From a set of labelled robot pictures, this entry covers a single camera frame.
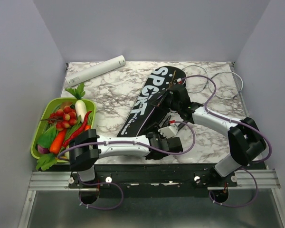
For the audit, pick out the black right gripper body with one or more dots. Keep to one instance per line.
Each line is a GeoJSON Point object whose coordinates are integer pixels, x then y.
{"type": "Point", "coordinates": [169, 102]}

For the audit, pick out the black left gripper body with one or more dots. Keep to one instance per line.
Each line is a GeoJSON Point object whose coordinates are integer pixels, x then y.
{"type": "Point", "coordinates": [161, 137]}

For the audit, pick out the black sport racket bag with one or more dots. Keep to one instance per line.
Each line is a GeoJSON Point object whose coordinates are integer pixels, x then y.
{"type": "Point", "coordinates": [144, 113]}

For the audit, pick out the black-handled badminton racket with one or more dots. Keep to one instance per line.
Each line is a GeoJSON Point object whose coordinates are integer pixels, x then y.
{"type": "Point", "coordinates": [195, 84]}
{"type": "Point", "coordinates": [228, 85]}

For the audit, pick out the white shuttlecock tube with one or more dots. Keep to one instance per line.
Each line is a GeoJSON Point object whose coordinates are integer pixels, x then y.
{"type": "Point", "coordinates": [94, 71]}

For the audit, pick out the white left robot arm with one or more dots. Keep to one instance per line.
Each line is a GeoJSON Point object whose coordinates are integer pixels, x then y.
{"type": "Point", "coordinates": [88, 147]}

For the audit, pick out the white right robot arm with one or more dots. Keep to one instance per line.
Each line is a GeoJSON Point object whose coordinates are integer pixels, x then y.
{"type": "Point", "coordinates": [244, 138]}

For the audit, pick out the small orange carrot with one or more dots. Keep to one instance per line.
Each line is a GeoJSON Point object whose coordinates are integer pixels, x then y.
{"type": "Point", "coordinates": [87, 127]}

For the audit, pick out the white radish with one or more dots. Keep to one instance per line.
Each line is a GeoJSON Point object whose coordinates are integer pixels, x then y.
{"type": "Point", "coordinates": [81, 110]}

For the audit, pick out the red chili pepper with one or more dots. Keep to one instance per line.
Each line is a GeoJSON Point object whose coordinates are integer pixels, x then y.
{"type": "Point", "coordinates": [77, 131]}

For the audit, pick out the red cherry tomato bunch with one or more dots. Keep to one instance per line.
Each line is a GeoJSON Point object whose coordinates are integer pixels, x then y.
{"type": "Point", "coordinates": [63, 118]}

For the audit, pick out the green vegetable tray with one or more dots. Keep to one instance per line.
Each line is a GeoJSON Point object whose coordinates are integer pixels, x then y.
{"type": "Point", "coordinates": [43, 125]}

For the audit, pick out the green leafy vegetable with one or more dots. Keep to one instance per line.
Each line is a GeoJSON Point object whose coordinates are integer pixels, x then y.
{"type": "Point", "coordinates": [46, 138]}

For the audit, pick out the purple onion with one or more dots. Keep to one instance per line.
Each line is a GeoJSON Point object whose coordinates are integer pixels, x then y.
{"type": "Point", "coordinates": [42, 150]}

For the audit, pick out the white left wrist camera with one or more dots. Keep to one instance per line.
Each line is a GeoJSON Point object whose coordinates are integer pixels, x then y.
{"type": "Point", "coordinates": [169, 131]}

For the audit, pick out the aluminium frame rail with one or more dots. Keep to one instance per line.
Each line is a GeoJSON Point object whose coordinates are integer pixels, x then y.
{"type": "Point", "coordinates": [56, 181]}

